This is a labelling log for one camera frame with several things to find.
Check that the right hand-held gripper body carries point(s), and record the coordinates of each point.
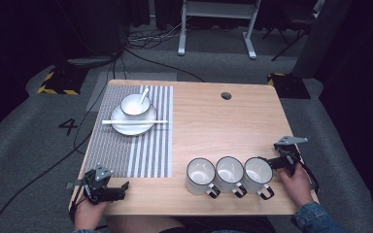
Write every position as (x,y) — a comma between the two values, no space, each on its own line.
(288,153)

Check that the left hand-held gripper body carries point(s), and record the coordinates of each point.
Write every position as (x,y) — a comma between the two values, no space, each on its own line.
(97,186)

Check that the white enamel mug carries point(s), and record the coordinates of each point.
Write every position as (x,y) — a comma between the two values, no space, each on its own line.
(258,174)
(229,173)
(200,176)

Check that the person's left hand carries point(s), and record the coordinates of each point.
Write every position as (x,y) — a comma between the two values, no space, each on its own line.
(89,215)

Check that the person's right hand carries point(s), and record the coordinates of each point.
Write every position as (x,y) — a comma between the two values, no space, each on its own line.
(299,189)

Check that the grey striped placemat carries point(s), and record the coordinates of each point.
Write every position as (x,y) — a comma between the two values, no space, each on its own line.
(136,152)

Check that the white plate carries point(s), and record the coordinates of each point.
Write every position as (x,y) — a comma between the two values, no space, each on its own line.
(132,127)

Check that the white chopstick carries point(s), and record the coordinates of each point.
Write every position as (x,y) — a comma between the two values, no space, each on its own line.
(132,121)

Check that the white bowl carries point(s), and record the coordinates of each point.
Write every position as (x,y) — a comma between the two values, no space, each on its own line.
(132,106)

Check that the white ceramic spoon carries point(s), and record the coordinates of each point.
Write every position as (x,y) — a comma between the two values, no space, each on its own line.
(143,96)

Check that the black yellow striped stand base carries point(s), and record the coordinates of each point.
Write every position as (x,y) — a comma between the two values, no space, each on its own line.
(63,81)

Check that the grey curtain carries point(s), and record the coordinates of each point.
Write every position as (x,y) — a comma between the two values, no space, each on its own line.
(323,35)

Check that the black chair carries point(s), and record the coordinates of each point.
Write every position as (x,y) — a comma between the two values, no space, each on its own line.
(291,26)

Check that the white metal desk frame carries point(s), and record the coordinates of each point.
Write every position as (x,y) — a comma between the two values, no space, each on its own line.
(218,9)

